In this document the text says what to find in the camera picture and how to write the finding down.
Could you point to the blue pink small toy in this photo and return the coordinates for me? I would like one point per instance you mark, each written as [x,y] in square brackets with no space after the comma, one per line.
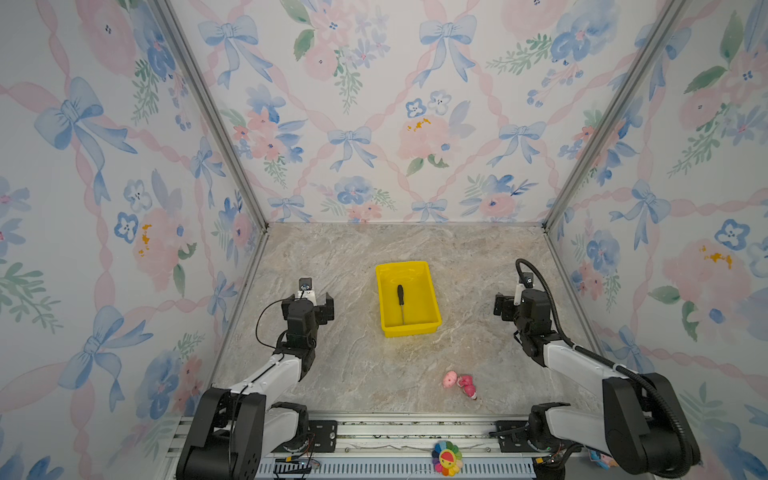
[602,460]

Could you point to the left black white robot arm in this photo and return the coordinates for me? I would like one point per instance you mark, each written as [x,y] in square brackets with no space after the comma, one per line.
[233,428]

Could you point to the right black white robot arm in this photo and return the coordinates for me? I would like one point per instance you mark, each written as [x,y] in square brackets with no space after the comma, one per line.
[641,425]

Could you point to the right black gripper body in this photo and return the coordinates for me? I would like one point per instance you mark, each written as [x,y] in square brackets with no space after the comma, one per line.
[511,312]

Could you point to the aluminium rail frame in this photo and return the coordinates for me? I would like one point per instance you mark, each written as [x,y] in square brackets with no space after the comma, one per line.
[399,446]

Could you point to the yellow plastic bin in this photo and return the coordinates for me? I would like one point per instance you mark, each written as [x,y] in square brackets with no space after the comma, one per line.
[421,307]

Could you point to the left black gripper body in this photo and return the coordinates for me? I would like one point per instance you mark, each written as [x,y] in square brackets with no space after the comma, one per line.
[319,317]

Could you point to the rainbow flower toy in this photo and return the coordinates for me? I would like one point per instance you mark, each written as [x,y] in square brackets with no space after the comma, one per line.
[447,458]

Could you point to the pink pig toy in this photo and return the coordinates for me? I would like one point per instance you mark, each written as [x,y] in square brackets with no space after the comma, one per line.
[464,382]

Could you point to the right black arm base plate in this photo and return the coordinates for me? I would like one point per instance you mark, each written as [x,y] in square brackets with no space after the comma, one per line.
[512,436]

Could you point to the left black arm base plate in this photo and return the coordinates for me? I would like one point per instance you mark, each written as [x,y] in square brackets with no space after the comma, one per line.
[318,436]

